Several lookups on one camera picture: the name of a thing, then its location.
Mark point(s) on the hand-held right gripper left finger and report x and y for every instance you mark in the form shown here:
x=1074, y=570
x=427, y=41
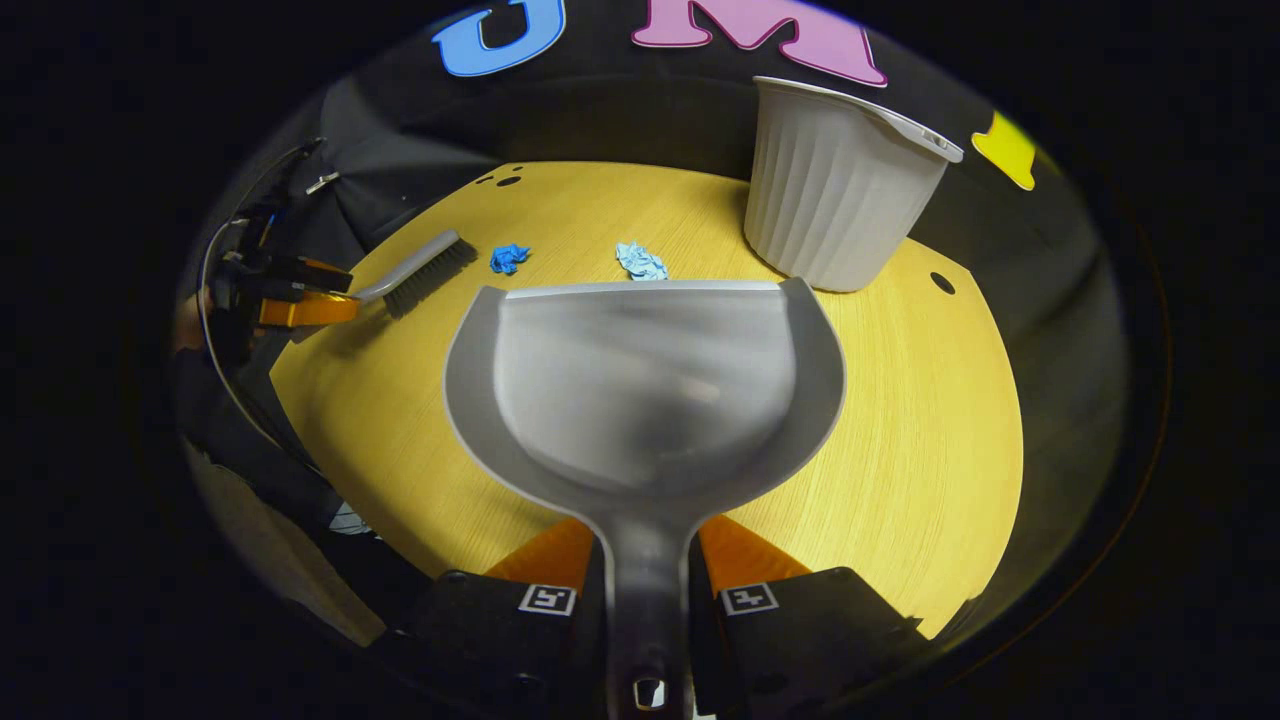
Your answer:
x=500, y=640

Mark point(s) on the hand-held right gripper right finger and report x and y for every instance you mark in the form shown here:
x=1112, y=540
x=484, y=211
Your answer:
x=800, y=640

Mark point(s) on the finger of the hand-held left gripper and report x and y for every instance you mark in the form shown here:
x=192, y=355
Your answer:
x=305, y=310
x=310, y=273

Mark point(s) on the small grey broom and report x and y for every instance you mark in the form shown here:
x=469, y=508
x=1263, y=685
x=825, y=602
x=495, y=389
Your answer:
x=425, y=270

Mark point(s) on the dark blue paper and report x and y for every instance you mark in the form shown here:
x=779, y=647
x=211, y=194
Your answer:
x=509, y=258

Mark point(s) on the grey dustpan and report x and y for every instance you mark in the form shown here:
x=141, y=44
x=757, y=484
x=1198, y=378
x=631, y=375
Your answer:
x=645, y=400

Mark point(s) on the light blue paper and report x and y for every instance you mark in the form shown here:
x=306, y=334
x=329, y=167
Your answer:
x=640, y=262

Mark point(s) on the white ribbed garbage bin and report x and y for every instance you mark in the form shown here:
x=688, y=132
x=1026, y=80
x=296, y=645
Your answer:
x=835, y=200

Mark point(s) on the wooden desktop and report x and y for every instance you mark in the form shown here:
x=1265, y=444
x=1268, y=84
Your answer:
x=900, y=420

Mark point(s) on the silver metal clip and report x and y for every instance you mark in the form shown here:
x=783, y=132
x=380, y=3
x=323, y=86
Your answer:
x=322, y=182

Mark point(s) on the person's beige trousers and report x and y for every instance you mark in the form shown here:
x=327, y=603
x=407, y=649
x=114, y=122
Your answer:
x=290, y=560

